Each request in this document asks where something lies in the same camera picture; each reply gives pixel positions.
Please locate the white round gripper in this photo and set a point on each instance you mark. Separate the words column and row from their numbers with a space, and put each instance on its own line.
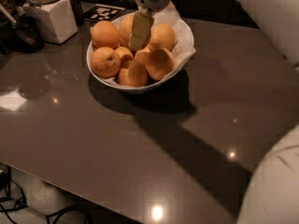
column 142, row 24

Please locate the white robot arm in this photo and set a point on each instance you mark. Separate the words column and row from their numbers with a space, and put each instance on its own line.
column 229, row 124

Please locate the small hidden middle orange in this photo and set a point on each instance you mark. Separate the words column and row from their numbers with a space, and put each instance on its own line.
column 124, row 53

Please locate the white bowl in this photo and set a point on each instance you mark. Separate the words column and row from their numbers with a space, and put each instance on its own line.
column 111, row 82

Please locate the black white marker tag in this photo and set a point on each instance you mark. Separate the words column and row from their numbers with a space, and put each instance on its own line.
column 99, row 12

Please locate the white paper liner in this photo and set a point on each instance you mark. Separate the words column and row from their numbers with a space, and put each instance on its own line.
column 184, row 47

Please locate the dark cup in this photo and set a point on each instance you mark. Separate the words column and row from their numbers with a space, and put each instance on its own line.
column 77, row 11

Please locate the white square jar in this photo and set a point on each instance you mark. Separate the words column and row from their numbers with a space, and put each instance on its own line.
column 54, row 19

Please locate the dark kettle appliance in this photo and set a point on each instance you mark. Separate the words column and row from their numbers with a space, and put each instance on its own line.
column 20, row 34

